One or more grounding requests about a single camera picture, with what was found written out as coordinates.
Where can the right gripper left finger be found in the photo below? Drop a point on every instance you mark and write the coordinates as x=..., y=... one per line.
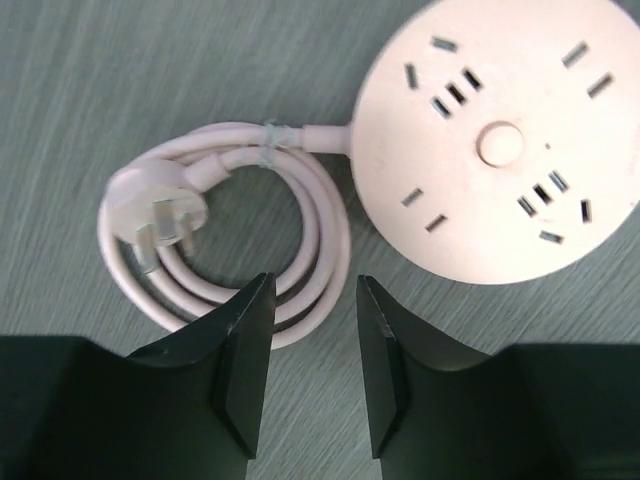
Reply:
x=187, y=406

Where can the pink round power socket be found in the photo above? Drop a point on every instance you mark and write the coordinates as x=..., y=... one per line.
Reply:
x=496, y=142

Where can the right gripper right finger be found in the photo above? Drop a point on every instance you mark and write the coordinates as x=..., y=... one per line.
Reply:
x=439, y=409

